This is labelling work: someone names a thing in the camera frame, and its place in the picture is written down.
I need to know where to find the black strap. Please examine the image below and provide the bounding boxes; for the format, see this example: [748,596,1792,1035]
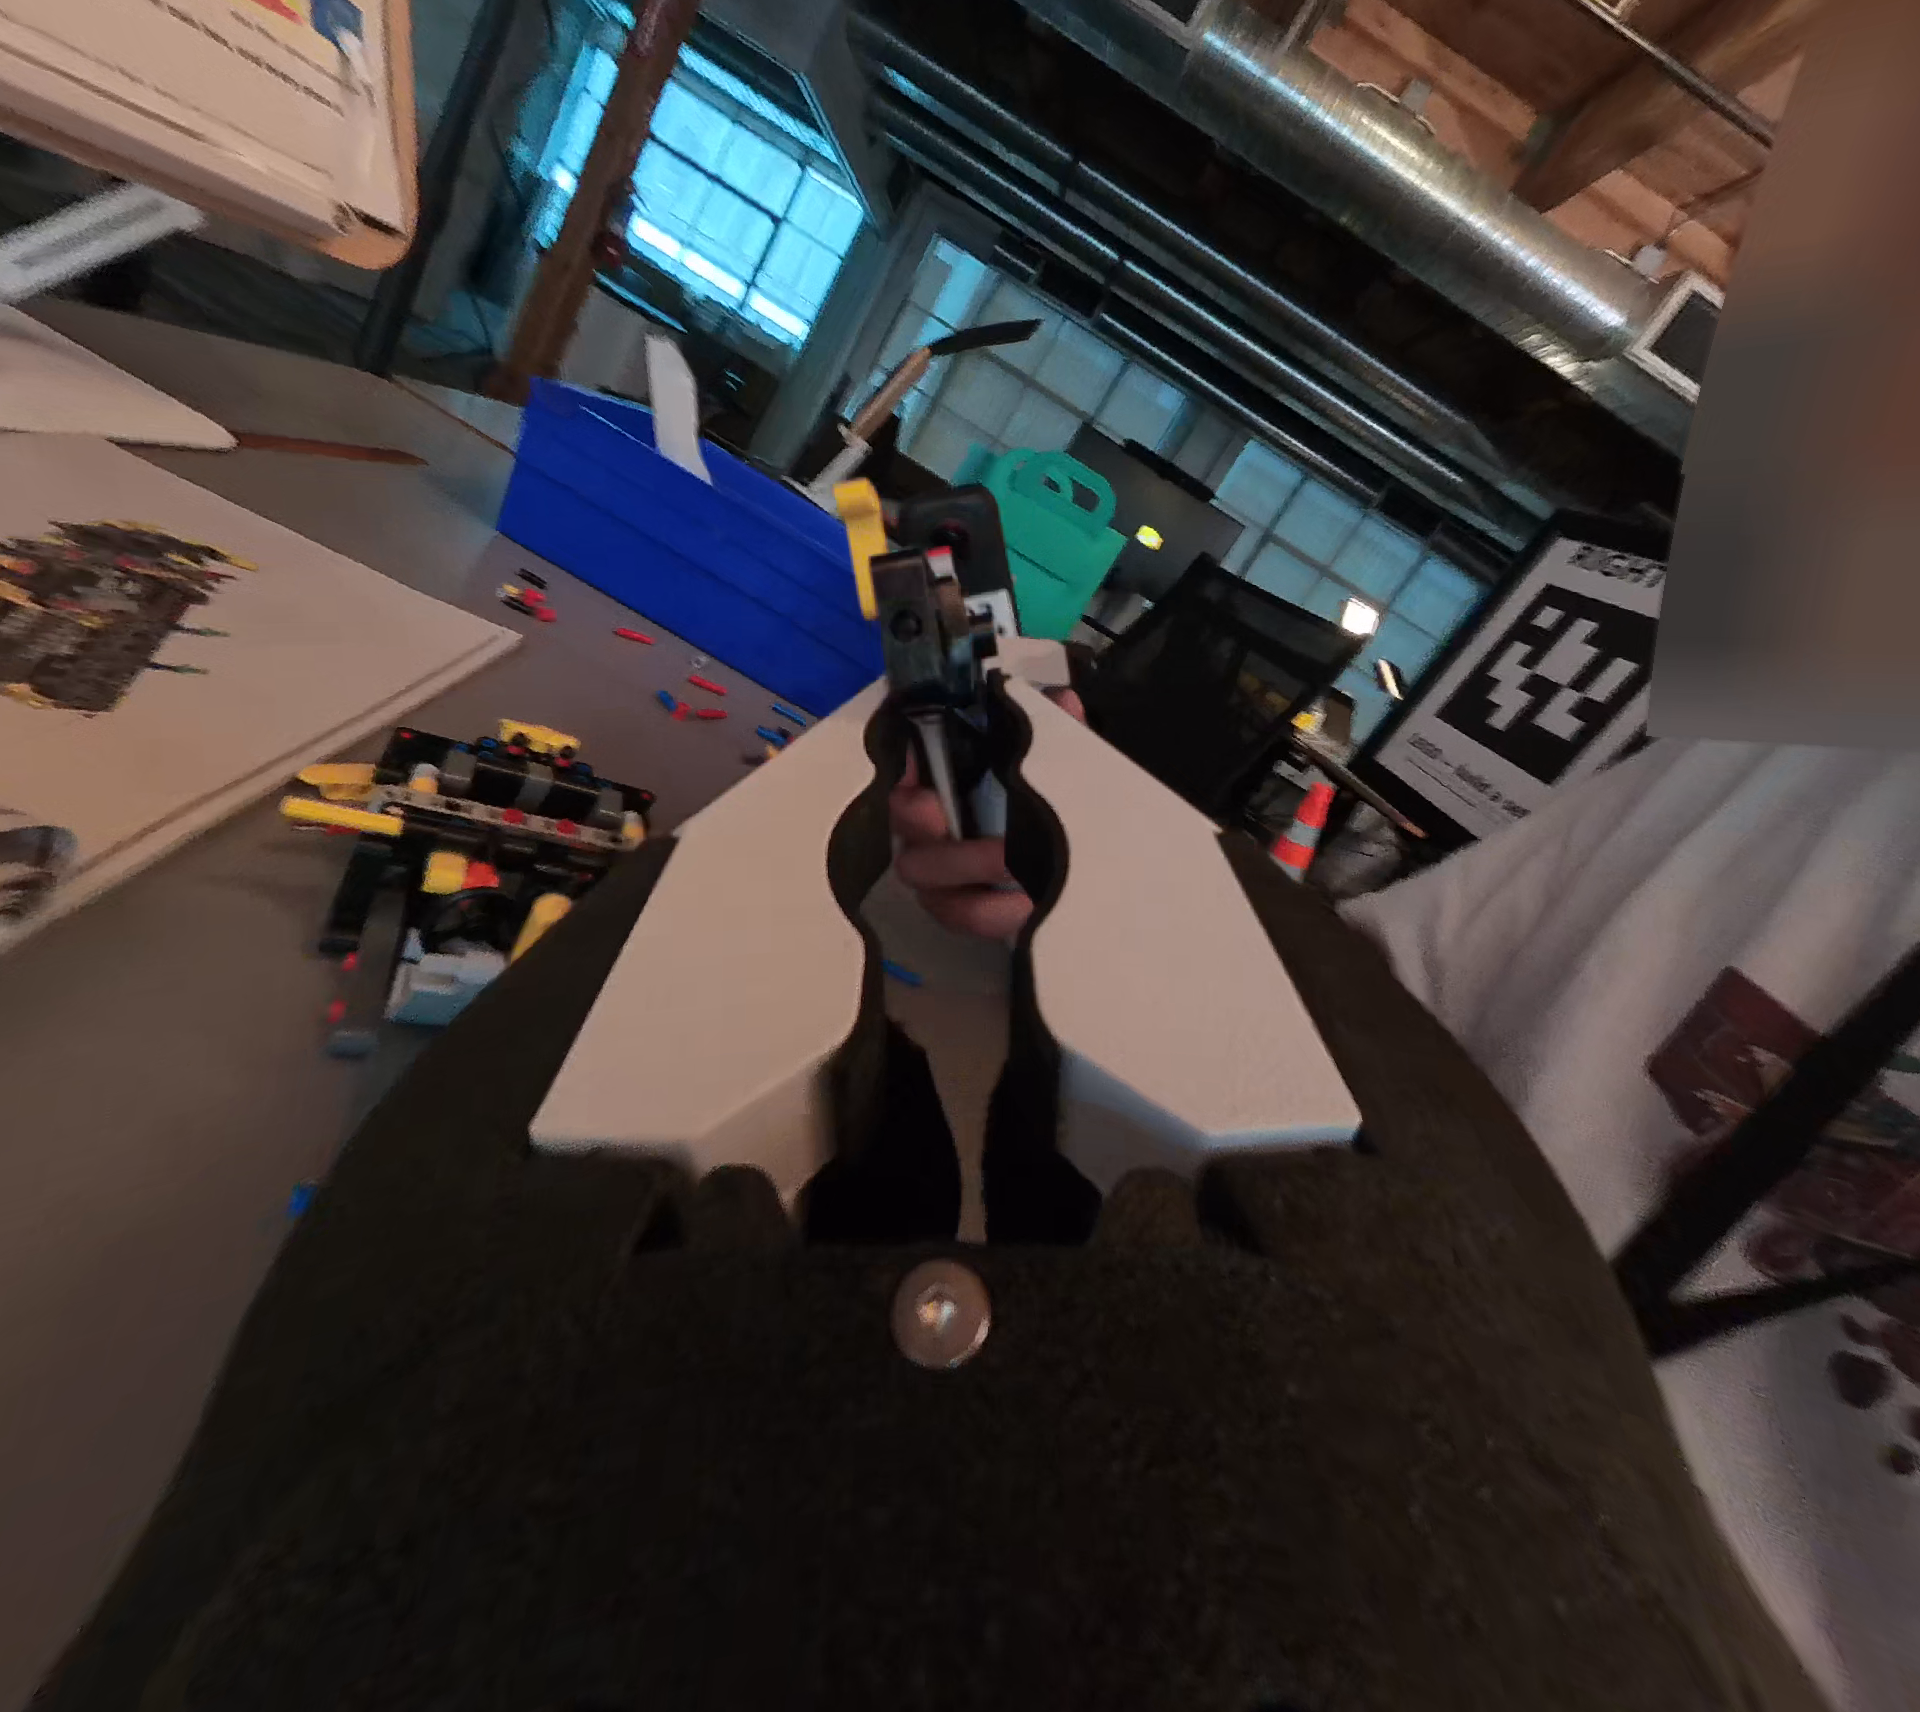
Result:
[1612,947,1920,1363]

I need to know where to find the large paned window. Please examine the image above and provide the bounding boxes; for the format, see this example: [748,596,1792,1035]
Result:
[524,16,872,351]

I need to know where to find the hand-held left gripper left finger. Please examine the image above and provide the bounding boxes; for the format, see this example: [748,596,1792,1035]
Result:
[528,675,965,1243]

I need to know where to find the partly built lego chassis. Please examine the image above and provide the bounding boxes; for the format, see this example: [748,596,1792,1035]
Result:
[281,718,657,1029]

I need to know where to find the person's right hand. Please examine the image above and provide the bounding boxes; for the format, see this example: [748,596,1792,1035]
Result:
[888,759,1040,945]

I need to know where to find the wooden post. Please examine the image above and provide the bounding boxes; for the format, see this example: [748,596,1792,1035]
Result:
[480,0,782,403]

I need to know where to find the blue plastic bin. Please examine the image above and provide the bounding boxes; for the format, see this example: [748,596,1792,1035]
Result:
[493,376,888,723]

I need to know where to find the scattered small lego pins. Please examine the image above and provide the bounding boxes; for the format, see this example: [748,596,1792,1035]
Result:
[502,564,819,770]

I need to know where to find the orange traffic cone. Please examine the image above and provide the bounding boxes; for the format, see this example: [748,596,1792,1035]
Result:
[1265,778,1340,882]

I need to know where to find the white paper slip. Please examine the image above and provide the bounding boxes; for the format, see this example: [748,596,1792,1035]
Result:
[642,335,713,485]

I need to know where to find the black white marker sign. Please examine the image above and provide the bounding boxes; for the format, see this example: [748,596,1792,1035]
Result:
[1371,512,1674,844]

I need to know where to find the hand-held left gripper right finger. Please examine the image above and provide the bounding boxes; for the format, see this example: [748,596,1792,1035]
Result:
[982,675,1364,1243]

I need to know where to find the yellow curved lego panel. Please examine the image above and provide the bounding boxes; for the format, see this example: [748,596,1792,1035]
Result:
[831,476,889,623]

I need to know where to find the teal plastic object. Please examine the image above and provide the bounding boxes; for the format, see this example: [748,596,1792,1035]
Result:
[951,444,1127,651]

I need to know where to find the silver air duct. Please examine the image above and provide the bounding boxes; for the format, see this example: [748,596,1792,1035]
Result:
[1033,0,1720,394]

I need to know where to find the open instruction booklet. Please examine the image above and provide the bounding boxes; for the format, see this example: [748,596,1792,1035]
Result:
[0,428,524,957]

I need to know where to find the black lego frame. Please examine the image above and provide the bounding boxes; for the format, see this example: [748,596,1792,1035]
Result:
[870,549,1009,844]

